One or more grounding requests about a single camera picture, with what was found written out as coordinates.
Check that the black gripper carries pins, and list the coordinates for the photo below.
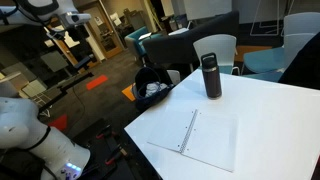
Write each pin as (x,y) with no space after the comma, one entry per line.
(79,34)

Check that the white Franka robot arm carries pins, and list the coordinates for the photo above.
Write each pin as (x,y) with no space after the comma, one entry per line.
(20,123)

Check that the wooden door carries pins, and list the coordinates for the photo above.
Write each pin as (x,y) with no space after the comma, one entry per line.
(105,33)

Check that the black floor stand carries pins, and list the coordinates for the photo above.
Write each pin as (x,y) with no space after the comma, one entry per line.
(71,83)

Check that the teal armchair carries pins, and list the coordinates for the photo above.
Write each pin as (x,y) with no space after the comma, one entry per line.
(136,41)

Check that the light patterned cloth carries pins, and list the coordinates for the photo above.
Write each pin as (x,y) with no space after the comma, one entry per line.
(155,88)

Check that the black open backpack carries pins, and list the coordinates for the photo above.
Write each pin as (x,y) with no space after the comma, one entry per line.
(150,101)

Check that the dark grey sofa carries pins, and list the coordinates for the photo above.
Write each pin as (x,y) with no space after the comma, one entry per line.
(180,43)

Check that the white chair holding open backpack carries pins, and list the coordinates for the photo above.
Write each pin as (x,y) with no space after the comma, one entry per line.
(173,76)

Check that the black breadboard robot platform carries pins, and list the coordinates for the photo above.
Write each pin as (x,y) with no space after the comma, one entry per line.
(96,150)

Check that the white board panel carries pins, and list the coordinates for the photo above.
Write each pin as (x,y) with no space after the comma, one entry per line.
(206,8)

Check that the white chair teal seat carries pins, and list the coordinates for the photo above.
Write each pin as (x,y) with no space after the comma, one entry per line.
(263,60)
(216,48)
(266,77)

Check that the dark maroon water bottle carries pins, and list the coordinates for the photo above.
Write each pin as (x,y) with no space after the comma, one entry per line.
(212,80)

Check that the white spiral notebook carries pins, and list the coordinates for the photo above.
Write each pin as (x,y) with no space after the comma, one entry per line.
(206,140)

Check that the black closed backpack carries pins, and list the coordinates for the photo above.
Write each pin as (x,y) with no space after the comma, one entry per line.
(303,66)

